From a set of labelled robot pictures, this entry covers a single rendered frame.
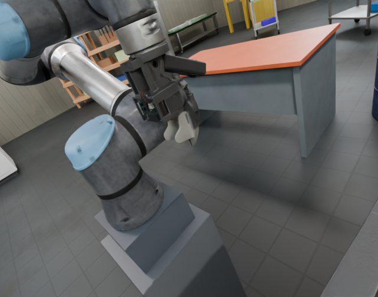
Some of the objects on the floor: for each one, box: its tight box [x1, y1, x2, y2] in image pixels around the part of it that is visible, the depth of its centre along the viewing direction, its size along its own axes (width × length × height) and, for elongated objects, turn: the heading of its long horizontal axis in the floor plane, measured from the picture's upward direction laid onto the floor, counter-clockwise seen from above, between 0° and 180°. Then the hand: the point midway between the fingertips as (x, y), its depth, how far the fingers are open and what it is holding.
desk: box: [180, 23, 340, 158], centre depth 223 cm, size 75×149×78 cm, turn 74°
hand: (193, 138), depth 49 cm, fingers closed
